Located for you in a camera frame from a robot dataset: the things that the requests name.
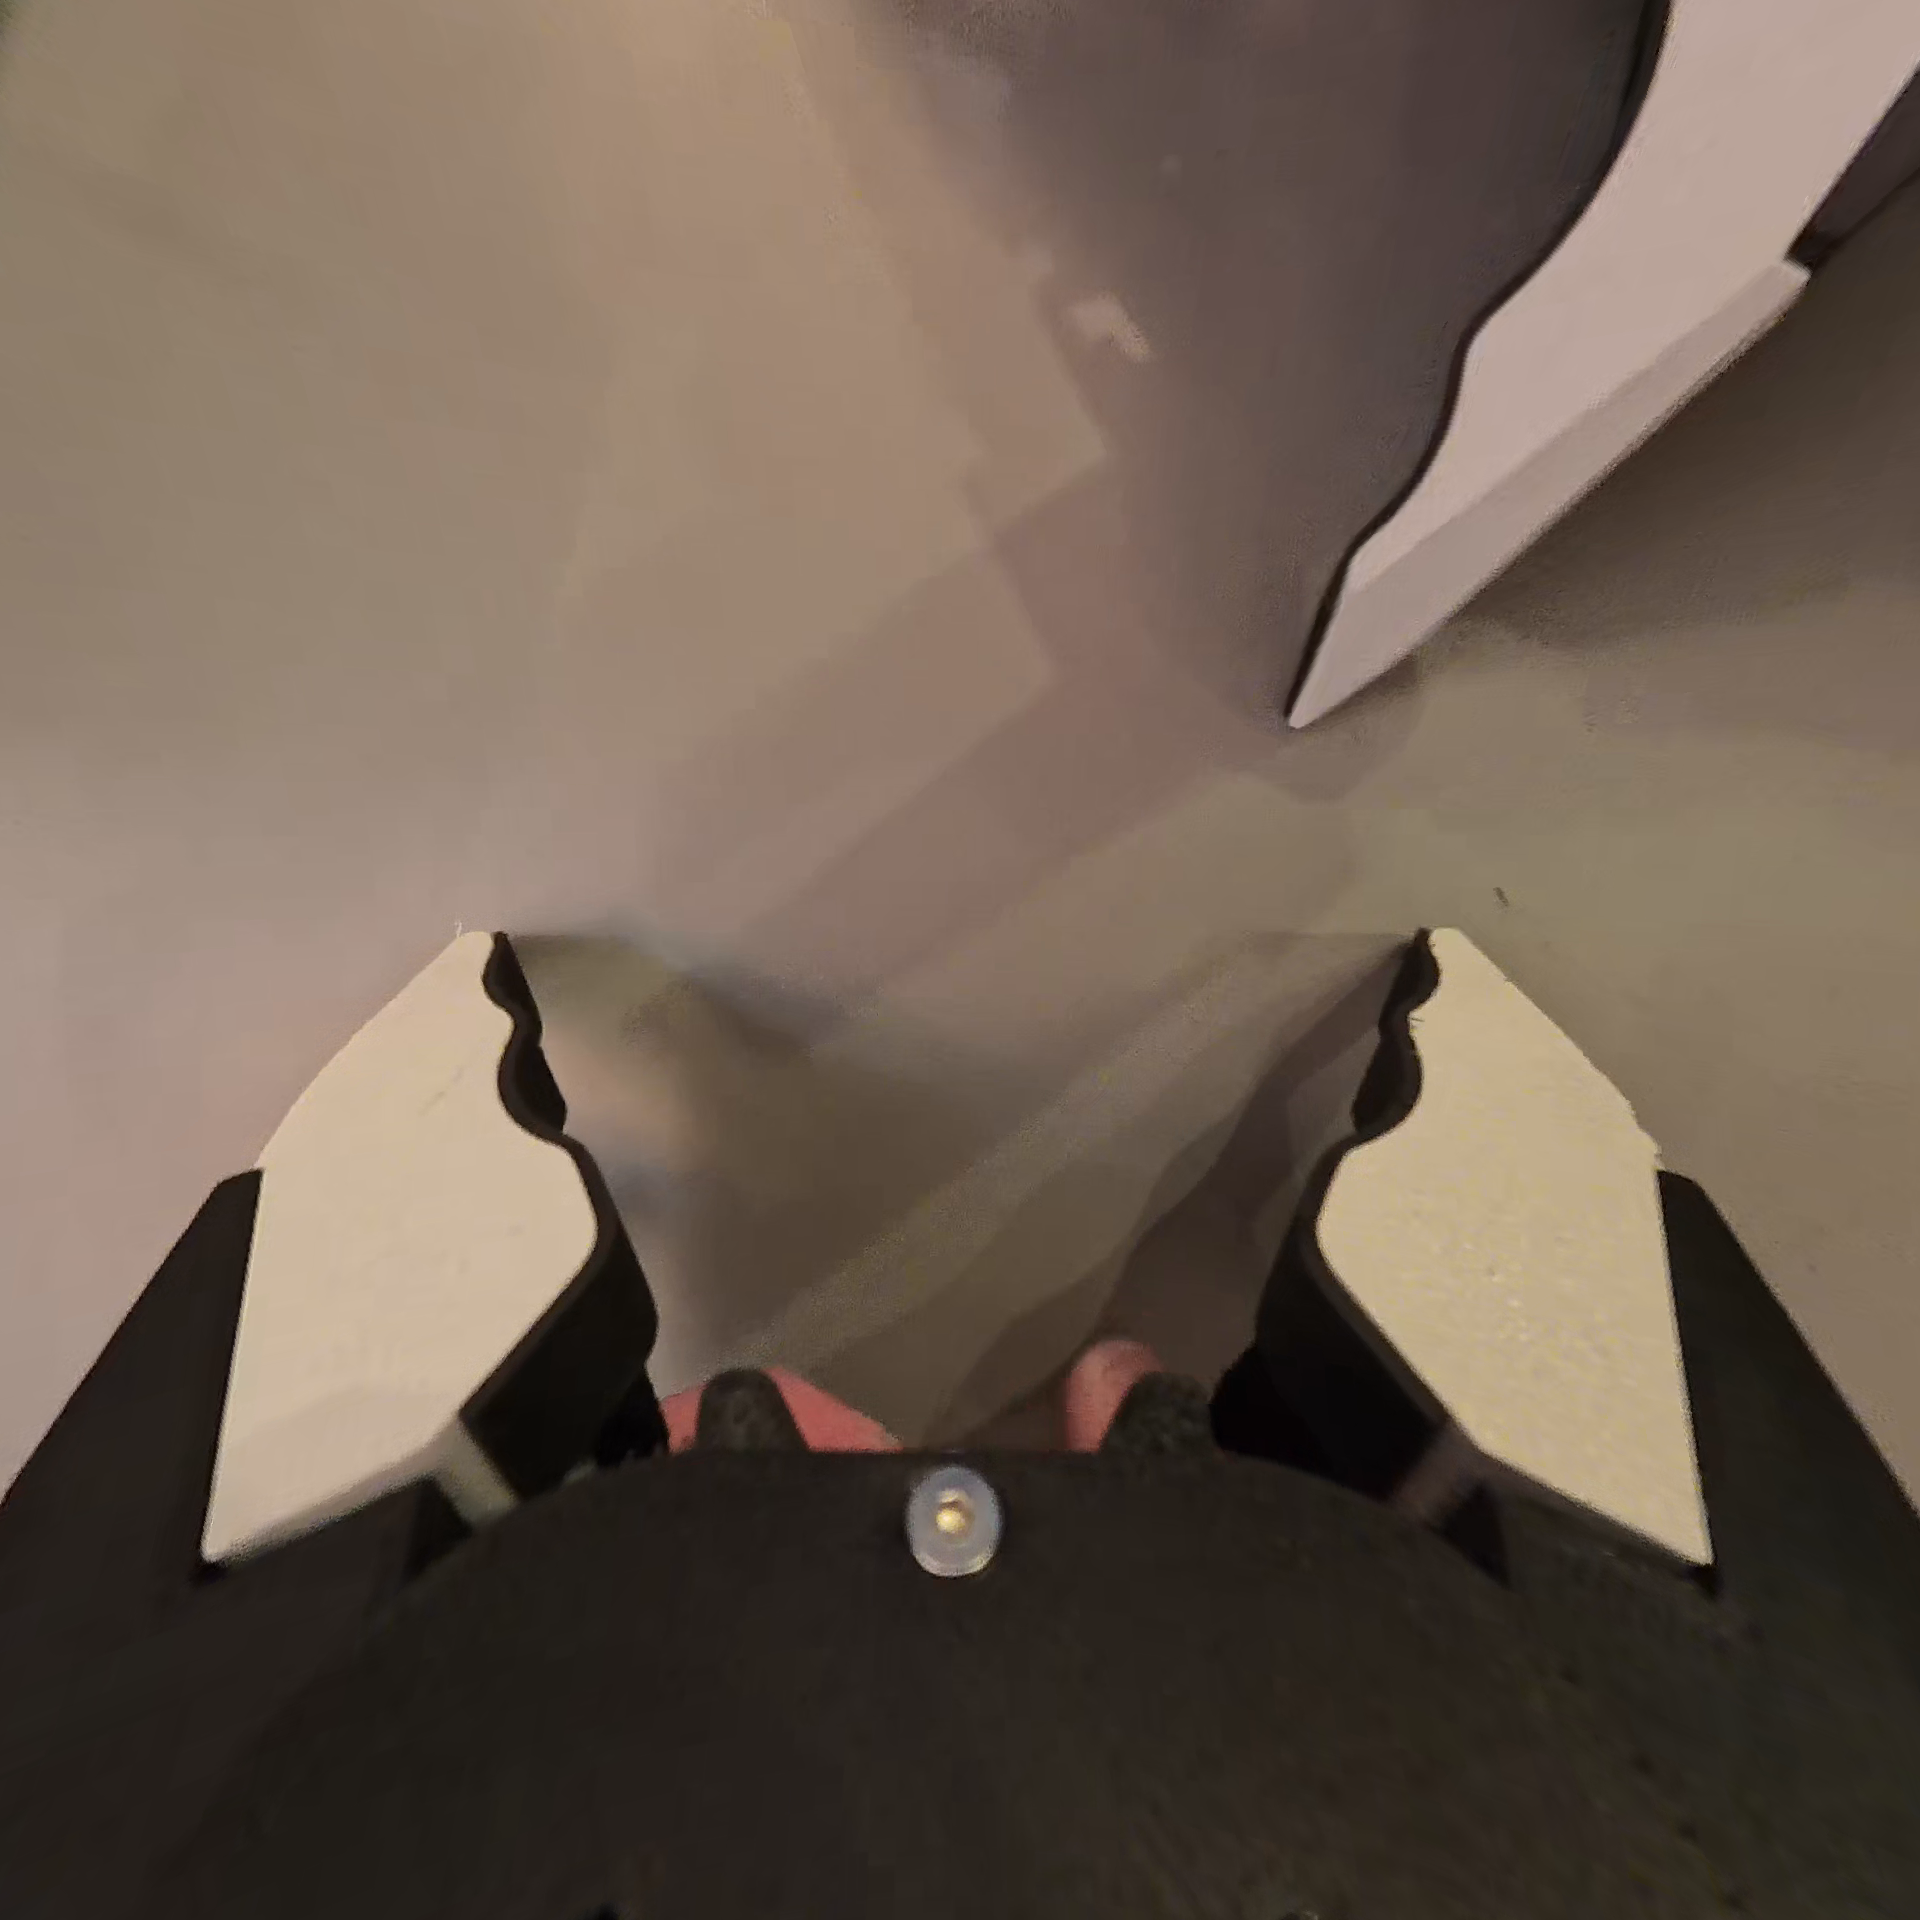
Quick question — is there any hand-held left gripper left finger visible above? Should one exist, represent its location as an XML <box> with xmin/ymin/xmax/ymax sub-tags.
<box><xmin>201</xmin><ymin>930</ymin><xmax>665</xmax><ymax>1571</ymax></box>

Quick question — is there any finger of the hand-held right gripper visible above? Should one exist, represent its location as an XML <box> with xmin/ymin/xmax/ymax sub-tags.
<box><xmin>1285</xmin><ymin>0</ymin><xmax>1920</xmax><ymax>731</ymax></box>

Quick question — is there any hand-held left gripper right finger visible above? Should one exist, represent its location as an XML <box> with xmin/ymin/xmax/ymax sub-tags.
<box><xmin>1210</xmin><ymin>926</ymin><xmax>1722</xmax><ymax>1571</ymax></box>

